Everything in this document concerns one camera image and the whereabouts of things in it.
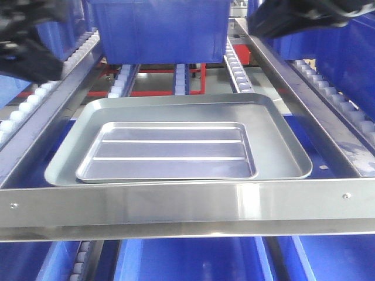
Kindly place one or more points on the small ribbed silver tray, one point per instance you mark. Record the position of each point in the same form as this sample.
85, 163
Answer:
149, 151

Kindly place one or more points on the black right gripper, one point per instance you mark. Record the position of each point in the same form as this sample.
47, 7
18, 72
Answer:
280, 18

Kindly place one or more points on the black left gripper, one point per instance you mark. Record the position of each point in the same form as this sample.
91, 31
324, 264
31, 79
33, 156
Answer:
22, 53

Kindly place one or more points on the large silver tray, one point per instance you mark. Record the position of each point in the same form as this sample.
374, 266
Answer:
277, 153

